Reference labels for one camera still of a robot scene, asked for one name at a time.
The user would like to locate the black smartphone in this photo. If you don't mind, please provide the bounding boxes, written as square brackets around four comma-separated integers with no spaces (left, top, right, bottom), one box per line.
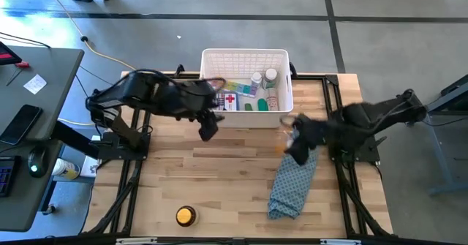
[0,104,44,146]

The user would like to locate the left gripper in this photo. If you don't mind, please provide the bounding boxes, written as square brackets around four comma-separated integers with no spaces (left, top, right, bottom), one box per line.
[171,79,224,143]

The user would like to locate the yellow floor cable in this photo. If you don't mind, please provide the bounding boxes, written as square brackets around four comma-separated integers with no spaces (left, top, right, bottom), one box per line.
[39,0,138,127]

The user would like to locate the black floor cable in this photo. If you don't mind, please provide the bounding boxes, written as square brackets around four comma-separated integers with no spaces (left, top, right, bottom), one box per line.
[0,31,52,49]

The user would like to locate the white perforated plastic basket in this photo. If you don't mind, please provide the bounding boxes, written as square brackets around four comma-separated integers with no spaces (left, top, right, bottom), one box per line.
[199,48,295,129]

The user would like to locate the white paper note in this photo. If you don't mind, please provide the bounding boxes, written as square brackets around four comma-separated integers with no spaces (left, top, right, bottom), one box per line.
[23,73,48,95]

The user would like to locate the blue first aid kit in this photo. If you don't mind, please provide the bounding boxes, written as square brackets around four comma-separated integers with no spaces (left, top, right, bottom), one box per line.
[215,91,241,112]

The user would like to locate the blue-grey metal table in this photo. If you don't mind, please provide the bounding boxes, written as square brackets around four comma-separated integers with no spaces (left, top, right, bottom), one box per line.
[426,75,468,197]

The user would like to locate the black keyboard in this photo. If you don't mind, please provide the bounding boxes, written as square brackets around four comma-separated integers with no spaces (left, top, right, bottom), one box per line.
[0,156,21,198]

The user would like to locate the white canister yellow label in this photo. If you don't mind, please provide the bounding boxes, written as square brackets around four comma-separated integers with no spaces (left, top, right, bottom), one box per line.
[50,158,81,181]

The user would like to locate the silver end bracket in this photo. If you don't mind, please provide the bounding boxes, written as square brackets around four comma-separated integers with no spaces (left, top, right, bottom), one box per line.
[320,238,363,245]
[116,237,158,245]

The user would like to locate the orange bottle white cap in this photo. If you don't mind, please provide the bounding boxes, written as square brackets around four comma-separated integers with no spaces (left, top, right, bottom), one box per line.
[274,127,295,155]

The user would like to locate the clear bottle green label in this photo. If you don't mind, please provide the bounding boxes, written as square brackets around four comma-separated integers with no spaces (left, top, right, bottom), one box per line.
[263,68,279,89]

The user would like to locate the grey desk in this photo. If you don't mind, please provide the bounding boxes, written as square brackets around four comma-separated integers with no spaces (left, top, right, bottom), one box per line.
[0,45,86,233]

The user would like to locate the black laptop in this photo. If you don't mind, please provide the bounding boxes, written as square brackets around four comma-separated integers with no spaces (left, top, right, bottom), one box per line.
[0,41,23,66]

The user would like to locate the red-handled screwdriver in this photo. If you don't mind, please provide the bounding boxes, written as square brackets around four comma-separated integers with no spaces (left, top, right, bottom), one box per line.
[5,61,30,87]

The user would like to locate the multicolour weekly pill organizer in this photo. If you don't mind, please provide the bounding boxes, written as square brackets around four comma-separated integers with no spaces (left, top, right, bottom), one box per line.
[219,80,259,98]

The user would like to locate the black computer mouse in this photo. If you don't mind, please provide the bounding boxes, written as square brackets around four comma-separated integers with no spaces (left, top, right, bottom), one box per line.
[27,148,48,178]

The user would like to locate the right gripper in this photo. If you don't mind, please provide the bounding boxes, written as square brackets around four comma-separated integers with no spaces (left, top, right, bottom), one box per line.
[280,113,328,167]

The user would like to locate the clear tube red stripes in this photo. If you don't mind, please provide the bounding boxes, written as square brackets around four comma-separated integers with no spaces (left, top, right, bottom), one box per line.
[265,87,281,111]

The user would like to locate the amber bottle yellow cap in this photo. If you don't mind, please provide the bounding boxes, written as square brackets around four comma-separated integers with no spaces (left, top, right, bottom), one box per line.
[175,205,199,227]

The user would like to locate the black aluminium rig frame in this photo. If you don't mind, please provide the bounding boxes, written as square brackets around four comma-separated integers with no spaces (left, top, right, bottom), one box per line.
[82,72,394,238]

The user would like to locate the white paper box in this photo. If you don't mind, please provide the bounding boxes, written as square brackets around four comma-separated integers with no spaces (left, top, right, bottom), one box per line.
[79,155,102,178]

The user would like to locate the blue patterned cloth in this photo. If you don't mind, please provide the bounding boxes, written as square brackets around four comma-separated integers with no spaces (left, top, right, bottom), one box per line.
[266,146,320,220]

